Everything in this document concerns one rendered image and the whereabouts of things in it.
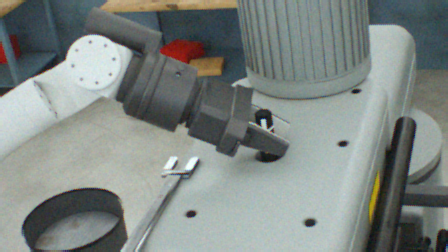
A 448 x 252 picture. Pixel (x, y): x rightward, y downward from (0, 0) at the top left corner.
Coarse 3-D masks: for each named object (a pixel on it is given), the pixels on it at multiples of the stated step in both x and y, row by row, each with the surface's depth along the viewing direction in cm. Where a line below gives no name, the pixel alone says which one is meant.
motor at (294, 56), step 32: (256, 0) 100; (288, 0) 97; (320, 0) 96; (352, 0) 100; (256, 32) 103; (288, 32) 99; (320, 32) 99; (352, 32) 101; (256, 64) 106; (288, 64) 102; (320, 64) 102; (352, 64) 104; (288, 96) 104; (320, 96) 104
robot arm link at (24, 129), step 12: (12, 96) 84; (0, 108) 84; (12, 108) 84; (0, 120) 83; (12, 120) 84; (24, 120) 84; (0, 132) 84; (12, 132) 84; (24, 132) 85; (36, 132) 86; (0, 144) 84; (12, 144) 85; (0, 156) 85
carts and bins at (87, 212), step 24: (72, 192) 332; (96, 192) 331; (48, 216) 329; (72, 216) 334; (96, 216) 331; (120, 216) 327; (24, 240) 300; (48, 240) 319; (72, 240) 317; (96, 240) 294; (120, 240) 308
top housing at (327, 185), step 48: (336, 96) 103; (384, 96) 104; (192, 144) 98; (336, 144) 92; (384, 144) 103; (192, 192) 87; (240, 192) 85; (288, 192) 84; (336, 192) 82; (192, 240) 78; (240, 240) 77; (288, 240) 76; (336, 240) 75
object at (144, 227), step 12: (168, 168) 91; (192, 168) 91; (168, 180) 89; (180, 180) 89; (168, 192) 86; (156, 204) 85; (144, 216) 83; (156, 216) 82; (144, 228) 81; (132, 240) 79; (144, 240) 79
